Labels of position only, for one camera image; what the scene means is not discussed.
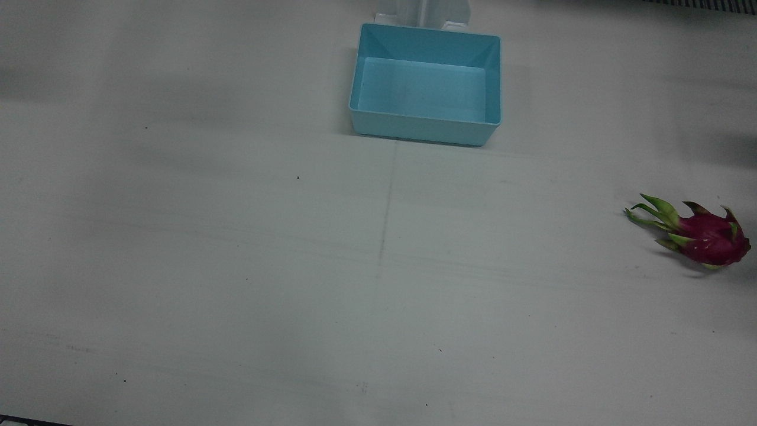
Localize slatted metal grille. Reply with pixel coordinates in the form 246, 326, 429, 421
642, 0, 757, 14

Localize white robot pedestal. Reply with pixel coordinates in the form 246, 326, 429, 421
375, 0, 472, 31

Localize light blue plastic bin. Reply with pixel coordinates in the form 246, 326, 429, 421
348, 22, 502, 147

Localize red dragon fruit green leaves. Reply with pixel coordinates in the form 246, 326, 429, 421
625, 193, 752, 271

